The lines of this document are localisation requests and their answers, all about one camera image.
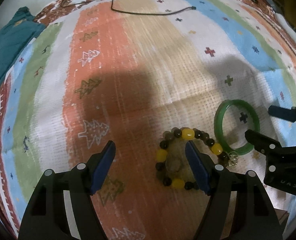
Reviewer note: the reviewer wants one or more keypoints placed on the teal cloth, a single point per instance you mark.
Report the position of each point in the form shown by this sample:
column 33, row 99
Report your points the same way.
column 15, row 36

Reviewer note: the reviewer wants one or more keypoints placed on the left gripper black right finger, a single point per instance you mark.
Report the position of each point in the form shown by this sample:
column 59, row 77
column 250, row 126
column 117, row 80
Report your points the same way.
column 254, row 215

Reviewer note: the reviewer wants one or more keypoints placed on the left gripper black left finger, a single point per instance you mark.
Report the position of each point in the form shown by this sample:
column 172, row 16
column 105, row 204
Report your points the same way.
column 45, row 216

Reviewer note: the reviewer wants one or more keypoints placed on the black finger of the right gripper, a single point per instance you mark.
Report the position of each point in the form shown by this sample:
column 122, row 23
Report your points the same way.
column 263, row 142
column 283, row 113

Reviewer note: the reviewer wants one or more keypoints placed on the colourful striped bed sheet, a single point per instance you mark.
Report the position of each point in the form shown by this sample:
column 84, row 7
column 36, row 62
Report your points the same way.
column 129, row 75

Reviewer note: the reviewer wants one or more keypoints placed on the green jade bangle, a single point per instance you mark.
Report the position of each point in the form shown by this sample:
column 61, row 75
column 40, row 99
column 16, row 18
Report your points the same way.
column 218, row 125

